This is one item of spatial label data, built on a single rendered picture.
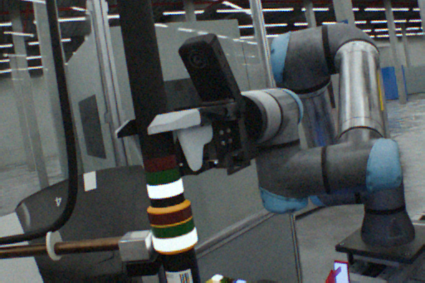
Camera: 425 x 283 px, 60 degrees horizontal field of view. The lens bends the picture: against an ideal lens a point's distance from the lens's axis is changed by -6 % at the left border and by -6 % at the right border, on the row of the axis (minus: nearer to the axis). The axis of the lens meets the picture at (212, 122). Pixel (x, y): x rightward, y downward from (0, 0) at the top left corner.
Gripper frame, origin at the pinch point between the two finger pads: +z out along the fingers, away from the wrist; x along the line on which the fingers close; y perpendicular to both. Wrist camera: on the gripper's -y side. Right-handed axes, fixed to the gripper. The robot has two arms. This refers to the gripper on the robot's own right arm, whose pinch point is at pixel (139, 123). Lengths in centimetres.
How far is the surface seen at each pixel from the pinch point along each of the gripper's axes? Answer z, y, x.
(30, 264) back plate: -5.7, 20.8, 36.4
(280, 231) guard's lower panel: -131, 61, 49
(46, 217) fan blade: -2.0, 10.7, 22.3
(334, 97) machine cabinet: -456, 15, 101
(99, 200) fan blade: -6.6, 9.5, 16.1
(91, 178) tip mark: -8.5, 6.8, 19.1
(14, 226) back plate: -7.0, 14.8, 41.3
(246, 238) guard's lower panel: -106, 56, 53
